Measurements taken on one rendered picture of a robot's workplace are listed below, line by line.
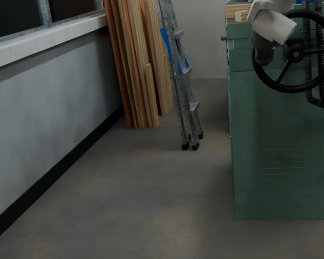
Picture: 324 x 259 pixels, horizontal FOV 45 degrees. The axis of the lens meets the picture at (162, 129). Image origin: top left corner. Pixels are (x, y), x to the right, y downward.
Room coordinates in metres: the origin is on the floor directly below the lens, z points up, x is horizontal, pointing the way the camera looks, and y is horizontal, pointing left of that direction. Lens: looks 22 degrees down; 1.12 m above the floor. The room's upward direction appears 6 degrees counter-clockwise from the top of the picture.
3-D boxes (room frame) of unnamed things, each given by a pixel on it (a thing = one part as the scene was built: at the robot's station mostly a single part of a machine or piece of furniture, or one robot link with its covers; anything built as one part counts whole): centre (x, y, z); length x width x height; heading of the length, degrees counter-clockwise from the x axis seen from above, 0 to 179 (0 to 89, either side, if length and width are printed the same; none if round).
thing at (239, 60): (1.79, -0.56, 0.76); 0.57 x 0.45 x 0.09; 170
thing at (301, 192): (1.78, -0.56, 0.36); 0.58 x 0.45 x 0.71; 170
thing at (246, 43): (1.61, -0.53, 0.82); 0.40 x 0.21 x 0.04; 80
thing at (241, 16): (1.57, -0.36, 0.92); 0.05 x 0.04 x 0.04; 16
